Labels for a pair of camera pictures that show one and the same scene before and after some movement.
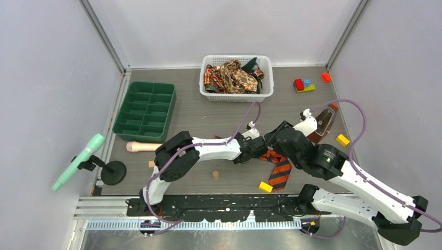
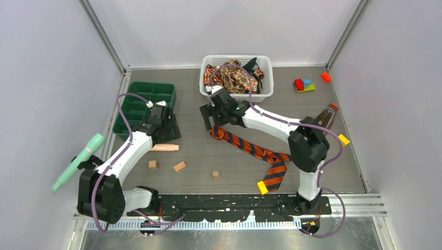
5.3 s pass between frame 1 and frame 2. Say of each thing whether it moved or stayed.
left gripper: moved
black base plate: stayed
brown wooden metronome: stayed
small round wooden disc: stayed
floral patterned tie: stayed
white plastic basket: stayed
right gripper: moved
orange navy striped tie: moved
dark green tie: stayed
